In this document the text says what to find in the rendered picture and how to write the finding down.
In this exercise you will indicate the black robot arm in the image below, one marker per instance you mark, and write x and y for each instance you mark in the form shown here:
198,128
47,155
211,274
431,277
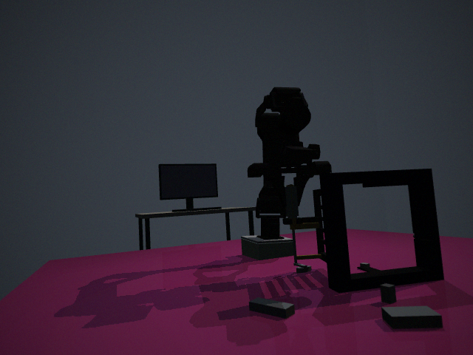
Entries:
294,117

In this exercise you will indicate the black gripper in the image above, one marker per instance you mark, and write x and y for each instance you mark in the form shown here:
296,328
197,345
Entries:
274,173

